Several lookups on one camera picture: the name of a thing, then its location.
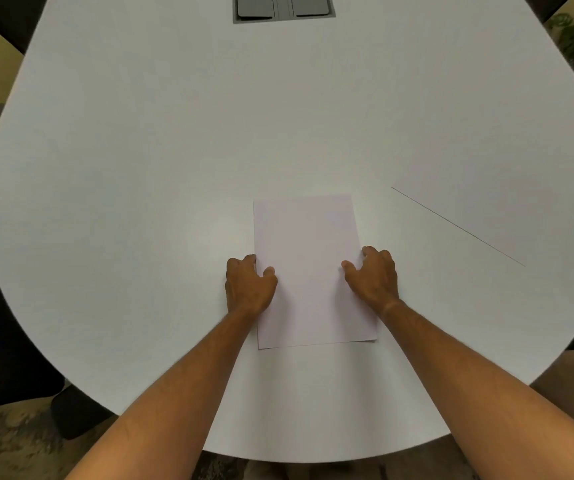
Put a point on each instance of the person's left hand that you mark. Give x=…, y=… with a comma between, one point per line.
x=247, y=289

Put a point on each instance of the person's right hand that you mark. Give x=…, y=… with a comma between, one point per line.
x=378, y=282

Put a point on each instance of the person's right thumb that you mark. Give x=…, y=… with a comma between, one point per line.
x=351, y=272

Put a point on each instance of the person's left thumb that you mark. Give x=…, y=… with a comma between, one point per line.
x=269, y=275

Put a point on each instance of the white paper sheet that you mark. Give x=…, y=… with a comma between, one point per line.
x=307, y=267

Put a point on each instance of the person's left forearm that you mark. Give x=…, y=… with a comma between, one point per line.
x=167, y=399

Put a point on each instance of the person's right forearm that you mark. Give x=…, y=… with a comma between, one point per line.
x=486, y=394

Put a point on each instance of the grey table power outlet box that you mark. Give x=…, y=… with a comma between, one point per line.
x=284, y=6

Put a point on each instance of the green potted plant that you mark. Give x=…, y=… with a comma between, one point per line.
x=572, y=34

